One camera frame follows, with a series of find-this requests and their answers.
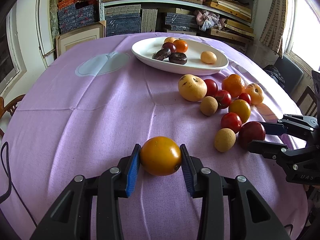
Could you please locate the large orange mandarin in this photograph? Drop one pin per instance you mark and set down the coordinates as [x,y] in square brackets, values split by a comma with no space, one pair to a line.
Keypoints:
[234,85]

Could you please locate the dark red plum on plate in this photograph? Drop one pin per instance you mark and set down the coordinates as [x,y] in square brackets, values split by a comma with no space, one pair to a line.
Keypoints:
[169,45]

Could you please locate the dark red plum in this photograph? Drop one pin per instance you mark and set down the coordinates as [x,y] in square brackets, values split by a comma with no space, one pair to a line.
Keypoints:
[252,130]
[169,45]

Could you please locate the small red tomato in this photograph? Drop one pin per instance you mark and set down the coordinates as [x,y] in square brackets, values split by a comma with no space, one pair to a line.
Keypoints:
[246,97]

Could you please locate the framed picture leaning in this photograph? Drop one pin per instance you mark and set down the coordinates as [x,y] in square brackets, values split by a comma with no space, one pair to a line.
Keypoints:
[93,31]

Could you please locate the red cherry tomato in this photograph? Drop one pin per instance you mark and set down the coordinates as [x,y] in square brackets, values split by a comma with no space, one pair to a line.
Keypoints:
[212,87]

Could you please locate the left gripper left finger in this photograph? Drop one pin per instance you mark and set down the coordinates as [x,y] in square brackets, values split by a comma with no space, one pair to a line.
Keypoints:
[69,217]

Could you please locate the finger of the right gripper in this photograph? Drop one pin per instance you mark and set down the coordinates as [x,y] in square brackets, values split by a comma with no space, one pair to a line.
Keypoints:
[268,150]
[279,128]

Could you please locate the white board leaning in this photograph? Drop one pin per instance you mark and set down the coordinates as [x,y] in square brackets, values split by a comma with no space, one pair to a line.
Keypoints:
[47,29]

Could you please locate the dark purple fruit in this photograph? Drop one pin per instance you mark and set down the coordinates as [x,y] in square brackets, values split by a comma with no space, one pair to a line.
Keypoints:
[178,58]
[162,54]

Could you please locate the peach striped tomato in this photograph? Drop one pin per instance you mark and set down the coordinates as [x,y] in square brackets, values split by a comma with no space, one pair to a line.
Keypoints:
[256,93]

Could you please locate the yellow orange tomato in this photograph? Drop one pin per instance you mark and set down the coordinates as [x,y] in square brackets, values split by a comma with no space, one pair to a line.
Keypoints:
[160,156]
[241,108]

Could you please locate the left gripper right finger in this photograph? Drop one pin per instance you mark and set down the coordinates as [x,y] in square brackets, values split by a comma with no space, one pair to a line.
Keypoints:
[250,217]

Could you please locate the window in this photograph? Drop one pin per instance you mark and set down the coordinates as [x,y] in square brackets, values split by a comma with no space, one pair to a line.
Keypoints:
[12,63]

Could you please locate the beige striped fruit on plate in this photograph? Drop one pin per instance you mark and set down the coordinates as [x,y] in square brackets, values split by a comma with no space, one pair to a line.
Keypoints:
[170,40]

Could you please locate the small tan round fruit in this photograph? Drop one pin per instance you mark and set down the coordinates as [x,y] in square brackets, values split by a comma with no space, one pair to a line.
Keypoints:
[224,140]

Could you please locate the purple tablecloth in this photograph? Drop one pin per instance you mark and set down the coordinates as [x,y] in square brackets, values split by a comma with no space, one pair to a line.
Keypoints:
[96,101]

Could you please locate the metal shelf with boxes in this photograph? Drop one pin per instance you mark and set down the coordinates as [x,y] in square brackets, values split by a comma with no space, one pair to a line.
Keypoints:
[171,16]

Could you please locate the pink cloth bundle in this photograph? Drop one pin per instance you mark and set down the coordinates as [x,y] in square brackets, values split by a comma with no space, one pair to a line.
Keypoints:
[207,20]

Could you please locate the tan kiwi-like fruit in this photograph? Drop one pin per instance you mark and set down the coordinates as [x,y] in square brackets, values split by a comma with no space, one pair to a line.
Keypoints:
[208,106]

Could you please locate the small mandarin on plate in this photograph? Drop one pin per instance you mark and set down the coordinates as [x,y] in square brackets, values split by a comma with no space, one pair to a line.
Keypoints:
[181,46]

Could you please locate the large yellow pear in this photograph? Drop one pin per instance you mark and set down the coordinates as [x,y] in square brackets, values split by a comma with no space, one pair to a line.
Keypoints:
[192,88]

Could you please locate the white oval plate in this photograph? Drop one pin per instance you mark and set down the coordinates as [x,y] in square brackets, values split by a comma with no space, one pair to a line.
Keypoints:
[145,49]

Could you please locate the dark chair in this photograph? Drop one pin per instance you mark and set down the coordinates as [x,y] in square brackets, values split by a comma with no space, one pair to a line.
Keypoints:
[286,73]

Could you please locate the red tomato with stem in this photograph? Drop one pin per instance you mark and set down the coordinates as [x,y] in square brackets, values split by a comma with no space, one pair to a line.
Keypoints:
[223,99]

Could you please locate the pale yellow fruit on plate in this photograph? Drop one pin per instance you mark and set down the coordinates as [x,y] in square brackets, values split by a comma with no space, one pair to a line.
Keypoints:
[208,57]

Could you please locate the checkered curtain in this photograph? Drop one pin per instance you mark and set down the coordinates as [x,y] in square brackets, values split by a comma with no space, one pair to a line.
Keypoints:
[273,31]

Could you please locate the wooden chair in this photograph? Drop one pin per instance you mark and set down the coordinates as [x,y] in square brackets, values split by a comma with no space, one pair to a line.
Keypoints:
[7,111]

